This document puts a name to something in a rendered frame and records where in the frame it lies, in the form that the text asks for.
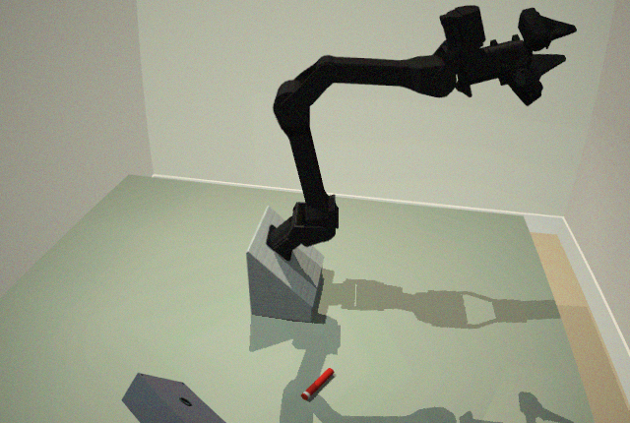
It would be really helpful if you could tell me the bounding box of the grey sloped panel with hole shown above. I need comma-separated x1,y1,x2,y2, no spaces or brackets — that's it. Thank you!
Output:
121,372,225,423

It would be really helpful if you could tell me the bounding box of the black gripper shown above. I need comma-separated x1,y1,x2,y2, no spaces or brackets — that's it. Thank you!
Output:
486,8,576,82

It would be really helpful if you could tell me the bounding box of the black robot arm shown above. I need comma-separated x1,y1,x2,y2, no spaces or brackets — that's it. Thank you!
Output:
266,5,543,261

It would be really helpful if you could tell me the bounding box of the red peg with white band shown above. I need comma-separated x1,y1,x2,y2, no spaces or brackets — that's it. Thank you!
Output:
301,368,335,400

